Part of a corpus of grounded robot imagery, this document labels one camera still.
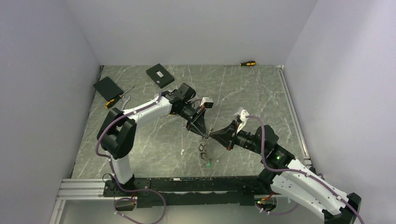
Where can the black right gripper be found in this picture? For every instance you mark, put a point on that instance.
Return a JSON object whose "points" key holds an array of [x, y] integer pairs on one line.
{"points": [[224, 136]]}

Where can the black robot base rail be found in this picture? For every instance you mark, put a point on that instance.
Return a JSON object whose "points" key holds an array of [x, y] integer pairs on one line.
{"points": [[241, 190]]}

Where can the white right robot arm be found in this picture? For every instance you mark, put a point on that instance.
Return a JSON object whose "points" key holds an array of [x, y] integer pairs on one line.
{"points": [[284, 174]]}

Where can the black box with label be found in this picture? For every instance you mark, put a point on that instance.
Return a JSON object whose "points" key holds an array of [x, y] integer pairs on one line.
{"points": [[160, 76]]}

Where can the round metal keyring plate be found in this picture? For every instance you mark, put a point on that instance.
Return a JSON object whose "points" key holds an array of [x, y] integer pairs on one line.
{"points": [[203, 150]]}

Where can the yellow black screwdriver far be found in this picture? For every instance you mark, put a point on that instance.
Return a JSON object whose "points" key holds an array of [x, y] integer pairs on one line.
{"points": [[244, 64]]}

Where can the yellow black screwdriver left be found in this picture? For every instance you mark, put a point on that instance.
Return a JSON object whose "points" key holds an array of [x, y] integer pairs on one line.
{"points": [[113, 101]]}

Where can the yellow black screwdriver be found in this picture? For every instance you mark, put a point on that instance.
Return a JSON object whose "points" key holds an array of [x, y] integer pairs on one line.
{"points": [[113, 101], [244, 64]]}

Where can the plain black box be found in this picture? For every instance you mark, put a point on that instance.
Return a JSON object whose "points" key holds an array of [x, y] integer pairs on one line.
{"points": [[108, 89]]}

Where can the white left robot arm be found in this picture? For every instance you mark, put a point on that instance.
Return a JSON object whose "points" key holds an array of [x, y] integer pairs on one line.
{"points": [[115, 138]]}

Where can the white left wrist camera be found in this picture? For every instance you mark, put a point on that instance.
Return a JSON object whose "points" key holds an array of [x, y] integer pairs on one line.
{"points": [[206, 103]]}

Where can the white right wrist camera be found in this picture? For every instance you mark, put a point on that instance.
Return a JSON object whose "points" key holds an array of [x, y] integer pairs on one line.
{"points": [[241, 119]]}

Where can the large silver wrench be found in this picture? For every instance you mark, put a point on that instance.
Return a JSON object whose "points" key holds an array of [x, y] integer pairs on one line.
{"points": [[125, 99]]}

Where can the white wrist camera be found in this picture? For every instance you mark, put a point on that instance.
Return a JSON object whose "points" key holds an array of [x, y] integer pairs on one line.
{"points": [[241, 119], [206, 103]]}

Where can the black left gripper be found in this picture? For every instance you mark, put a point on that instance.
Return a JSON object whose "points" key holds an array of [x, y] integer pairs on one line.
{"points": [[197, 124]]}

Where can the aluminium frame rail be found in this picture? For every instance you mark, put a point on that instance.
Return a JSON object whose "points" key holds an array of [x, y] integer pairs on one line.
{"points": [[190, 170]]}

